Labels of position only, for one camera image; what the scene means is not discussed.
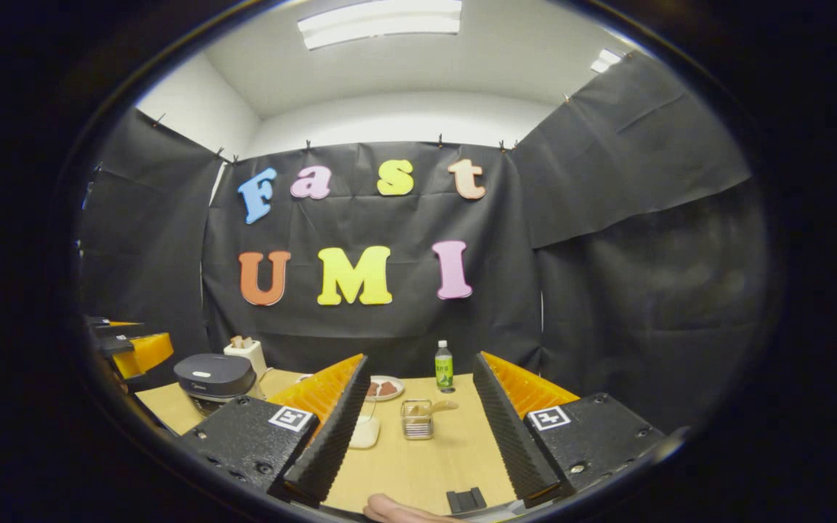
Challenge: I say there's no black backdrop cloth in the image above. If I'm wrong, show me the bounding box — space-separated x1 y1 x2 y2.
77 51 772 433

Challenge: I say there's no metal wire chopstick holder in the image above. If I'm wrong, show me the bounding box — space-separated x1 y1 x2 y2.
400 399 434 440

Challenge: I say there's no green label drink bottle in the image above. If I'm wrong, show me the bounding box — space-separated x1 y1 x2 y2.
434 340 455 389

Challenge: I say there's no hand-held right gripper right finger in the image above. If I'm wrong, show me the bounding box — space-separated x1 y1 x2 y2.
472 352 670 509

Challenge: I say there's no clear box of white rice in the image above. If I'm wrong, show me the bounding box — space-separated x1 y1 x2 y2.
348 414 381 450

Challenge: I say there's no white round plate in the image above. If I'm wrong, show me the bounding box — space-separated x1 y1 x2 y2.
366 376 405 402

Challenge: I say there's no white toaster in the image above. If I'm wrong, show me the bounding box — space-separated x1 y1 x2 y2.
224 336 268 378

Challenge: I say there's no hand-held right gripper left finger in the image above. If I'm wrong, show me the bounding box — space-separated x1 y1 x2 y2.
175 354 372 507

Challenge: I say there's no large ceiling light panel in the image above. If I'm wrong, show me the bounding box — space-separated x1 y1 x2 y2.
297 0 463 50

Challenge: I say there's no silver black rice cooker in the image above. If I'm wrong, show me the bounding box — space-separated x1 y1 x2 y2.
174 353 257 416

